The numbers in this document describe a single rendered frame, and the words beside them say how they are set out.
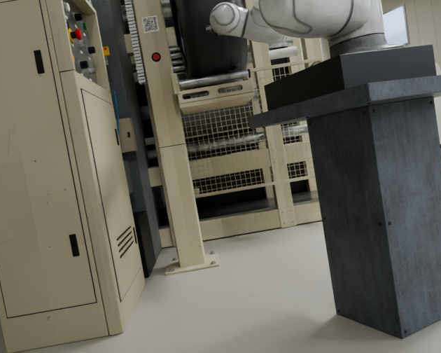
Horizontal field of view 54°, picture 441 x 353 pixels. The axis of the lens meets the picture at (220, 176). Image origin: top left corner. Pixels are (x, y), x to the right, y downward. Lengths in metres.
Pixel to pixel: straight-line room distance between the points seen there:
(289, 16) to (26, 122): 0.91
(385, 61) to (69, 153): 1.00
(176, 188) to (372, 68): 1.28
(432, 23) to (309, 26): 9.77
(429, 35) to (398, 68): 9.67
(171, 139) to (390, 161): 1.24
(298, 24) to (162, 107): 1.18
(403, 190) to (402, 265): 0.19
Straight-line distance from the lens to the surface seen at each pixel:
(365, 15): 1.28
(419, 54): 1.31
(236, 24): 1.65
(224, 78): 2.11
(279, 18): 1.11
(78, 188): 1.51
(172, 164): 2.16
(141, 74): 2.22
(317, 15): 1.14
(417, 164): 1.27
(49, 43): 1.58
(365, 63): 1.16
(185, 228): 2.19
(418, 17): 11.10
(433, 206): 1.32
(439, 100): 7.74
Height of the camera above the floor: 0.56
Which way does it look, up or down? 4 degrees down
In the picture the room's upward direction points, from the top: 10 degrees counter-clockwise
